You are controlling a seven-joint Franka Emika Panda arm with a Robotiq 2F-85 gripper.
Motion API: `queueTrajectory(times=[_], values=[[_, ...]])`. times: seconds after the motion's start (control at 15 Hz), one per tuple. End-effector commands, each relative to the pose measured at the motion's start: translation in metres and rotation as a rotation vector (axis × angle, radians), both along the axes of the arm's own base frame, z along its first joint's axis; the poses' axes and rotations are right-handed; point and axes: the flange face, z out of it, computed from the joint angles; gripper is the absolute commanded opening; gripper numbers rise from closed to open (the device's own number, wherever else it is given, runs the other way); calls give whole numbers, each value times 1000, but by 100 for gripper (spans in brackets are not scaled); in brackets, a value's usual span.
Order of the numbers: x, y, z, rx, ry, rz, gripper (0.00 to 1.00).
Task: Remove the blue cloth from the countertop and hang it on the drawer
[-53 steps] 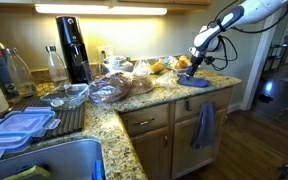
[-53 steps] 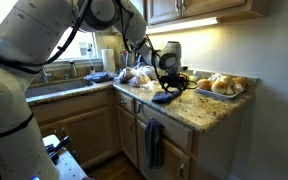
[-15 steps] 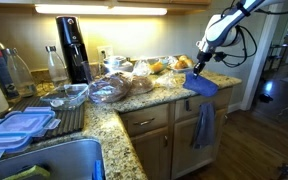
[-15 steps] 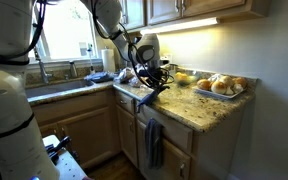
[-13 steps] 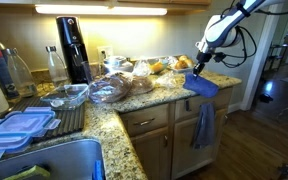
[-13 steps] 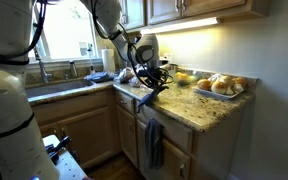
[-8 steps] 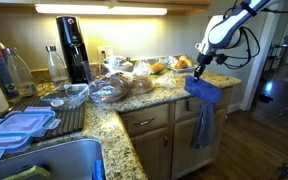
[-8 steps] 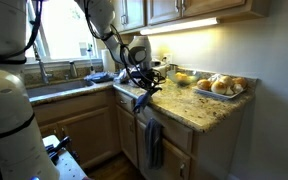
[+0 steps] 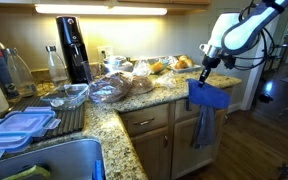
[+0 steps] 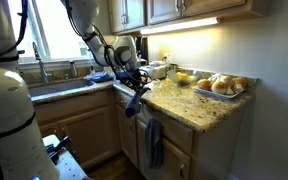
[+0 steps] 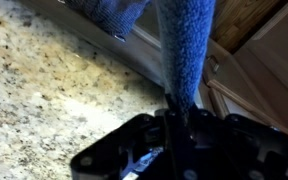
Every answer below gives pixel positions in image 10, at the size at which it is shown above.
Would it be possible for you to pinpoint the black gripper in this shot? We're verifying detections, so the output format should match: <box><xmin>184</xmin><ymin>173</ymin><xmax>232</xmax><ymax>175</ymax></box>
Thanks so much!
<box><xmin>128</xmin><ymin>70</ymin><xmax>153</xmax><ymax>100</ymax></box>

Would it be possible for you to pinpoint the dark blue cloth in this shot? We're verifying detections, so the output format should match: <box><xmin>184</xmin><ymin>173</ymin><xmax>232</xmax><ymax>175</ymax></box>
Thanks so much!
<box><xmin>124</xmin><ymin>89</ymin><xmax>144</xmax><ymax>119</ymax></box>

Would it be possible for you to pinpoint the small wooden drawer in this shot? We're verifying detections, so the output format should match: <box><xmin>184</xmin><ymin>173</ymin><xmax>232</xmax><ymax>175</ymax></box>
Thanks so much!
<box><xmin>114</xmin><ymin>89</ymin><xmax>136</xmax><ymax>116</ymax></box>

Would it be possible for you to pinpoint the dark crumpled dish cloth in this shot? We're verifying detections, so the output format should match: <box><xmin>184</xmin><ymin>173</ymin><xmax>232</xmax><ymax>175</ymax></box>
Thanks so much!
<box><xmin>83</xmin><ymin>71</ymin><xmax>117</xmax><ymax>84</ymax></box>

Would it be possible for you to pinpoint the wide wooden drawer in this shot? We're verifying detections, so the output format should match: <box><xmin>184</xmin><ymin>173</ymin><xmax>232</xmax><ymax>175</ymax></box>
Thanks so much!
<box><xmin>135</xmin><ymin>103</ymin><xmax>194</xmax><ymax>155</ymax></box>

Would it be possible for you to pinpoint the crumpled clear plastic wrap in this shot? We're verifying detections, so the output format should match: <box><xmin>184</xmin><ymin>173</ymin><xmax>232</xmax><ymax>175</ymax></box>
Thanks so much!
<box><xmin>148</xmin><ymin>79</ymin><xmax>163</xmax><ymax>91</ymax></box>

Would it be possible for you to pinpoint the white rice cooker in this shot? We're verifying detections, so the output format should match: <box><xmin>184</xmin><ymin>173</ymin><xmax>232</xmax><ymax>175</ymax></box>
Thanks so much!
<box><xmin>139</xmin><ymin>60</ymin><xmax>170</xmax><ymax>80</ymax></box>

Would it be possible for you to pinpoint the small metal cup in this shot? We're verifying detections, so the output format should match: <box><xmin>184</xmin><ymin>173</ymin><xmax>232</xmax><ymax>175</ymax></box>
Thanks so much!
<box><xmin>168</xmin><ymin>63</ymin><xmax>180</xmax><ymax>72</ymax></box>

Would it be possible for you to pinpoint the dark knife block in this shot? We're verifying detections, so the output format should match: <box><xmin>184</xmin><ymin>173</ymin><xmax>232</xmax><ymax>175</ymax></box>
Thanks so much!
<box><xmin>133</xmin><ymin>35</ymin><xmax>149</xmax><ymax>63</ymax></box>

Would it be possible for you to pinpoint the yellow fruit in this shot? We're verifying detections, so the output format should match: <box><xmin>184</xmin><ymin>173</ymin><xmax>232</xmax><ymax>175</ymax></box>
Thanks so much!
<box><xmin>174</xmin><ymin>71</ymin><xmax>190</xmax><ymax>84</ymax></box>

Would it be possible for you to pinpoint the pale green fruit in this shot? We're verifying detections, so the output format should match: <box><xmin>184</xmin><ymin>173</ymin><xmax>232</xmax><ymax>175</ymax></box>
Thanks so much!
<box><xmin>187</xmin><ymin>74</ymin><xmax>199</xmax><ymax>84</ymax></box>

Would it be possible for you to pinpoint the narrow wooden cabinet door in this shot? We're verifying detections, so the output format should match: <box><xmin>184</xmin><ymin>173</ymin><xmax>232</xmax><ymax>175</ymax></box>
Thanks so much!
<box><xmin>116</xmin><ymin>104</ymin><xmax>139</xmax><ymax>168</ymax></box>

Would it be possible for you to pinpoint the grey hanging towel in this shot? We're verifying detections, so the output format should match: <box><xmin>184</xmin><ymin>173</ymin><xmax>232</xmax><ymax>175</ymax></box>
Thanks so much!
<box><xmin>144</xmin><ymin>117</ymin><xmax>166</xmax><ymax>170</ymax></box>

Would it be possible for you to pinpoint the clear glass bowl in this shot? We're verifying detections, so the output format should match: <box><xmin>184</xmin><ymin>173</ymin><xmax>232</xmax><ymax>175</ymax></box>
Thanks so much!
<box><xmin>166</xmin><ymin>68</ymin><xmax>202</xmax><ymax>87</ymax></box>

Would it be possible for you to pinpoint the golden bread roll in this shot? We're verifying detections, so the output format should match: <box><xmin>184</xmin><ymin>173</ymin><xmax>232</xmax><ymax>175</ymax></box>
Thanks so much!
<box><xmin>218</xmin><ymin>75</ymin><xmax>235</xmax><ymax>88</ymax></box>
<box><xmin>233</xmin><ymin>76</ymin><xmax>249</xmax><ymax>90</ymax></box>
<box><xmin>211</xmin><ymin>80</ymin><xmax>228</xmax><ymax>95</ymax></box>
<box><xmin>197</xmin><ymin>78</ymin><xmax>213</xmax><ymax>92</ymax></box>

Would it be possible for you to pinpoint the wooden sink front panel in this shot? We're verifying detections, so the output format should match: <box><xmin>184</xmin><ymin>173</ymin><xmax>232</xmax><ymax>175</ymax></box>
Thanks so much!
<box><xmin>33</xmin><ymin>91</ymin><xmax>113</xmax><ymax>126</ymax></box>

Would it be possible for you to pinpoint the chrome sink sprayer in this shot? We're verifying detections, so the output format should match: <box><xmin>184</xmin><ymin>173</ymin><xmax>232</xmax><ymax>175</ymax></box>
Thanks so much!
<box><xmin>68</xmin><ymin>60</ymin><xmax>79</xmax><ymax>79</ymax></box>

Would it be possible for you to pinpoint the white rectangular plate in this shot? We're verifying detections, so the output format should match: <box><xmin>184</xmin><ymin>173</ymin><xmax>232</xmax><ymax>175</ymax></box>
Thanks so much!
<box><xmin>193</xmin><ymin>84</ymin><xmax>247</xmax><ymax>101</ymax></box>

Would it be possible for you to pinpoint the cabinet strip light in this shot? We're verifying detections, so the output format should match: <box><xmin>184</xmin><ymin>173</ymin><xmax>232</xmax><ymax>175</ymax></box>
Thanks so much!
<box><xmin>140</xmin><ymin>17</ymin><xmax>220</xmax><ymax>36</ymax></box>

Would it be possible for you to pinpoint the steel kitchen sink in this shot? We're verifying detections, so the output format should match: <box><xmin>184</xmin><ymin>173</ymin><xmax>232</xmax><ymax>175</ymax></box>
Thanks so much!
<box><xmin>28</xmin><ymin>79</ymin><xmax>95</xmax><ymax>98</ymax></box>

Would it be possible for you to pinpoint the black hand tool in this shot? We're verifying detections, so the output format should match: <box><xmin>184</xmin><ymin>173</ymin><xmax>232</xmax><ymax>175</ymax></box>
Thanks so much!
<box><xmin>45</xmin><ymin>135</ymin><xmax>72</xmax><ymax>164</ymax></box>

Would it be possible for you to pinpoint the chrome kitchen faucet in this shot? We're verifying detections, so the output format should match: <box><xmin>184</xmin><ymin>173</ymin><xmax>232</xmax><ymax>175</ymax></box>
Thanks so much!
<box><xmin>32</xmin><ymin>41</ymin><xmax>53</xmax><ymax>84</ymax></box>

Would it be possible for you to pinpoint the bright kitchen window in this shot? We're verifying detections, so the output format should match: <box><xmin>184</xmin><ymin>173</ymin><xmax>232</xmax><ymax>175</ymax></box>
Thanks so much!
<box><xmin>8</xmin><ymin>0</ymin><xmax>95</xmax><ymax>63</ymax></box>

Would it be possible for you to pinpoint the white perforated table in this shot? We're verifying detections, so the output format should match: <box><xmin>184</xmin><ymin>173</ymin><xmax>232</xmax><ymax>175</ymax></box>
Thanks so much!
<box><xmin>42</xmin><ymin>134</ymin><xmax>88</xmax><ymax>180</ymax></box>

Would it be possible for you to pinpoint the white wall outlet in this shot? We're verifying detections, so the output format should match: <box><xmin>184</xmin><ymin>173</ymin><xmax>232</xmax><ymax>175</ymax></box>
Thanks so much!
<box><xmin>163</xmin><ymin>52</ymin><xmax>173</xmax><ymax>64</ymax></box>

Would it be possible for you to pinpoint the wooden wall cabinet door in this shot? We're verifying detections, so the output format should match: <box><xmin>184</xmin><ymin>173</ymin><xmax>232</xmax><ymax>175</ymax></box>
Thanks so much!
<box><xmin>108</xmin><ymin>0</ymin><xmax>146</xmax><ymax>33</ymax></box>
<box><xmin>182</xmin><ymin>0</ymin><xmax>247</xmax><ymax>17</ymax></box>
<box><xmin>147</xmin><ymin>0</ymin><xmax>182</xmax><ymax>25</ymax></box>

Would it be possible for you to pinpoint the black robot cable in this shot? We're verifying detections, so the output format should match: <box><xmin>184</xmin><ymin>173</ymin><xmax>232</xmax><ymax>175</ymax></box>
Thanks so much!
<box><xmin>0</xmin><ymin>0</ymin><xmax>153</xmax><ymax>94</ymax></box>

